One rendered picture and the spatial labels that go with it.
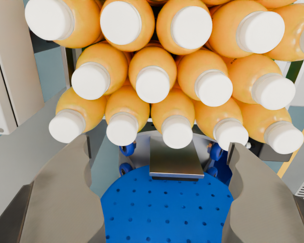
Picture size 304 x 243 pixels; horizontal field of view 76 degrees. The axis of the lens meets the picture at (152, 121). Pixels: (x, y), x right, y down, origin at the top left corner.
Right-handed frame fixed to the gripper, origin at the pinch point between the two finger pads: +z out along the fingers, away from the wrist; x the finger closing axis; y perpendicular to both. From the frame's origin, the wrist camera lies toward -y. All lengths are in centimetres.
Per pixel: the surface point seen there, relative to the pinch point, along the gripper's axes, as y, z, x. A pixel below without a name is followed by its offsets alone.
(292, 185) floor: 119, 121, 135
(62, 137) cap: 7.2, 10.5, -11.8
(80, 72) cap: -1.5, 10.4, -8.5
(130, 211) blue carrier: 22.7, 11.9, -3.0
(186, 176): 17.7, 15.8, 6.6
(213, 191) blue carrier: 22.7, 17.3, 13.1
